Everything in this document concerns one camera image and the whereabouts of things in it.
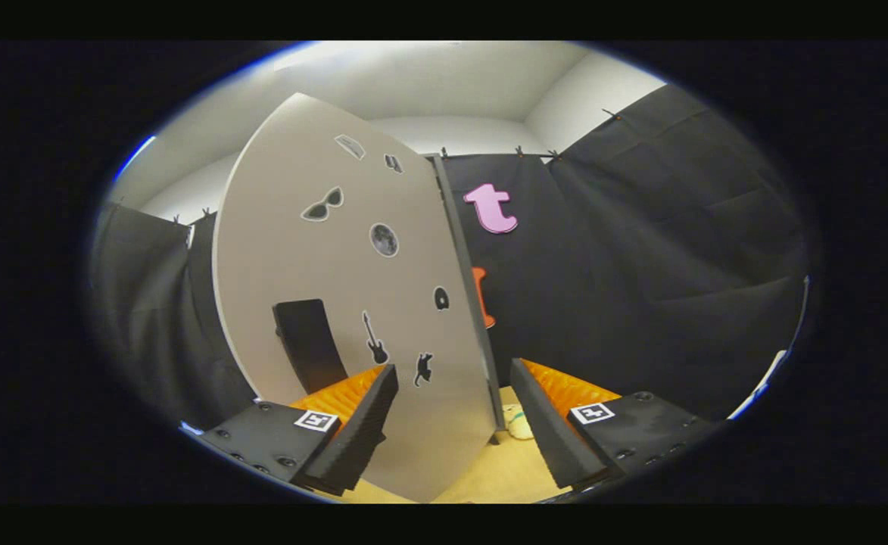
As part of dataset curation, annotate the small white green object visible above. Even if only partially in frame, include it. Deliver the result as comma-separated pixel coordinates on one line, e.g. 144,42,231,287
502,403,537,441

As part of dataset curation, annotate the black door handle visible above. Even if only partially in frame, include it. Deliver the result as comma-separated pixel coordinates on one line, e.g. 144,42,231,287
272,298,351,395

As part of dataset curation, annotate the grey cabinet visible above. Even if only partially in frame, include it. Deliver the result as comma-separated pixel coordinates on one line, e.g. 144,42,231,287
425,153,506,445

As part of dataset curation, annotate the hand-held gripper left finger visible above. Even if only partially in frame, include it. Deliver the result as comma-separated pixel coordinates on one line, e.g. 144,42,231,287
179,363,400,498

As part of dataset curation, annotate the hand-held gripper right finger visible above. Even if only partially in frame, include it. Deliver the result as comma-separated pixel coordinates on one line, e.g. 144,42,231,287
509,358,724,491

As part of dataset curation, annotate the black backdrop cloth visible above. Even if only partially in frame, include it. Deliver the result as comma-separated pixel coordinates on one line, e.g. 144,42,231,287
92,83,813,426

